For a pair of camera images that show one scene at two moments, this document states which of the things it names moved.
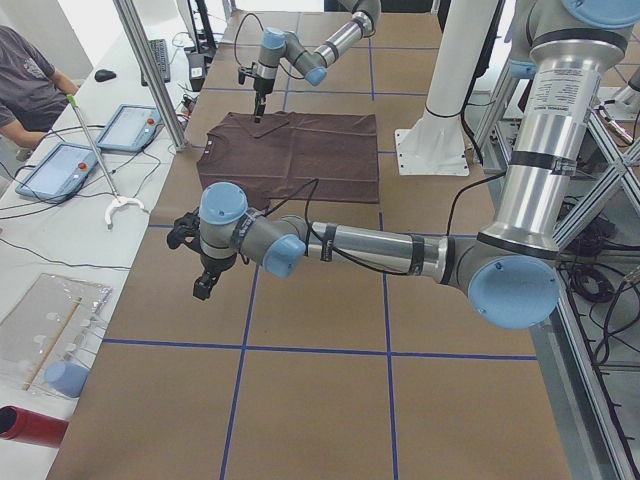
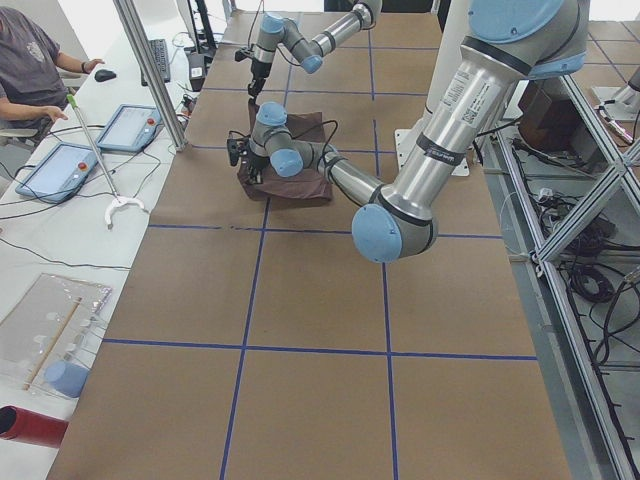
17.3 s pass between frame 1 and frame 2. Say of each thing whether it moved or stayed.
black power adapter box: stayed
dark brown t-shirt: moved
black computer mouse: stayed
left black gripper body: moved
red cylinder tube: stayed
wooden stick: stayed
